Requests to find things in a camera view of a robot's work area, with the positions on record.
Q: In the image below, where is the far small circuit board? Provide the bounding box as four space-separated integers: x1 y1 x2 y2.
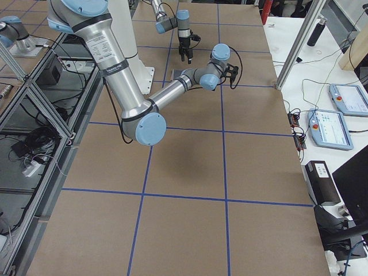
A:
287 112 300 128

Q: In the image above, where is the black monitor stand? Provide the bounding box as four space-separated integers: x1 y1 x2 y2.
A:
313 205 367 261

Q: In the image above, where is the white camera mast with base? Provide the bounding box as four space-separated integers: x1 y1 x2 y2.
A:
109 0 155 95

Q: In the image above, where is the black box with label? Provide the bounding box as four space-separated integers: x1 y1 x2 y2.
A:
304 160 341 206

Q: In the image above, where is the black computer monitor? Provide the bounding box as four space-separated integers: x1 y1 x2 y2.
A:
332 146 368 221

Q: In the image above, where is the near small circuit board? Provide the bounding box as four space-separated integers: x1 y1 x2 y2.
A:
294 133 306 151

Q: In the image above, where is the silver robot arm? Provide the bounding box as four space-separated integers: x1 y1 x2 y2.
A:
47 1 231 146
144 1 201 64

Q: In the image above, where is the black camera cable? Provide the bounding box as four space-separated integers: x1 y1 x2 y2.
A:
221 47 243 90

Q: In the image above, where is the small circuit board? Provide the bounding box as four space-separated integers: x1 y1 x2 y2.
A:
287 112 300 128
294 133 306 151

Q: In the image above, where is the aluminium frame post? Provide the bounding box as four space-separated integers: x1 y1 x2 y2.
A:
275 0 326 90

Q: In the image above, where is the pink and grey towel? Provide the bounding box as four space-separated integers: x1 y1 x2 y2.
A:
171 69 183 81

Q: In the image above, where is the far teach pendant tablet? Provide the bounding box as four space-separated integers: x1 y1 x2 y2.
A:
329 84 367 117

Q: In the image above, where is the white power strip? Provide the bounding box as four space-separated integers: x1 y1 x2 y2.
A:
22 160 41 178

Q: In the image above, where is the wooden board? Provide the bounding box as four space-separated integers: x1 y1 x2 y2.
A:
339 25 367 71

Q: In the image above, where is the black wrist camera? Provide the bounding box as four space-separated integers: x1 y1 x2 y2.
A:
190 34 201 42
224 64 239 82

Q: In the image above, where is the near teach pendant tablet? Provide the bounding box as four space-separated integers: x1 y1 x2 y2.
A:
308 109 354 151

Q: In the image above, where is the teach pendant tablet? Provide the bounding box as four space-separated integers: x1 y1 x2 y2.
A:
308 109 354 151
329 84 367 117

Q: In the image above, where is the black water bottle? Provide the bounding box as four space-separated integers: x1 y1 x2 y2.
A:
306 17 327 47

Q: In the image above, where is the black power adapter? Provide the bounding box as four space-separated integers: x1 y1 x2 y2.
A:
11 141 29 158

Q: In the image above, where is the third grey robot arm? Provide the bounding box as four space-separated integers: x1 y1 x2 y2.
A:
1 16 48 58

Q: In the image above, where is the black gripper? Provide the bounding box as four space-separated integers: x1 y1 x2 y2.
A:
178 37 193 64

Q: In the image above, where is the red cylinder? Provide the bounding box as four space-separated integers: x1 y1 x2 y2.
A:
261 0 273 25

